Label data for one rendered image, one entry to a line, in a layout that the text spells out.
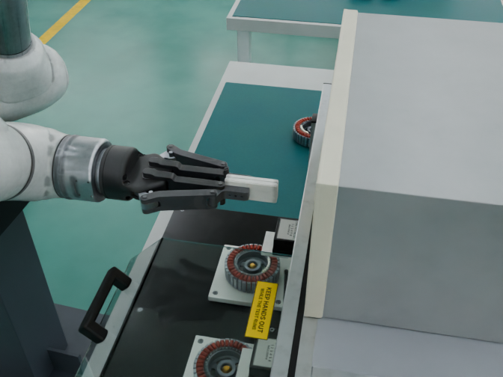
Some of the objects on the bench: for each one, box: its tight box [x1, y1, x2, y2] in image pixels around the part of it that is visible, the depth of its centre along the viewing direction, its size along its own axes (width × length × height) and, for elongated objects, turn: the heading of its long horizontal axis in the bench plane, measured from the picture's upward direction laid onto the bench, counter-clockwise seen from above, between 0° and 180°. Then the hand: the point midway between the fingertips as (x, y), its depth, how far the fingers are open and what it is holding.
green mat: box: [195, 82, 322, 219], centre depth 158 cm, size 94×61×1 cm, turn 79°
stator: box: [293, 117, 312, 147], centre depth 162 cm, size 11×11×4 cm
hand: (251, 188), depth 78 cm, fingers closed
